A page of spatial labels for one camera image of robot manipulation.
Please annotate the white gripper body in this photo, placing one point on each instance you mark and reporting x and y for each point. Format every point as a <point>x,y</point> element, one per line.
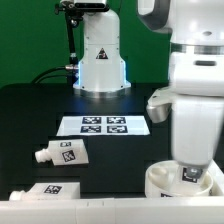
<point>194,99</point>

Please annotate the white round stool seat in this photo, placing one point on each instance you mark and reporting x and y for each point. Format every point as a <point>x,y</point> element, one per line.
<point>169,179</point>

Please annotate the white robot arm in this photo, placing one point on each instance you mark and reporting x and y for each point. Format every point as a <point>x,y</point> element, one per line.
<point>195,26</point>

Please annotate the white fiducial marker sheet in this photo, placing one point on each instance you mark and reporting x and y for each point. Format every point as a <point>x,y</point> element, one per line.
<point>103,125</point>

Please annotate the white L-shaped fence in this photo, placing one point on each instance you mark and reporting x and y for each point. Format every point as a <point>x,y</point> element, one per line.
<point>196,210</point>

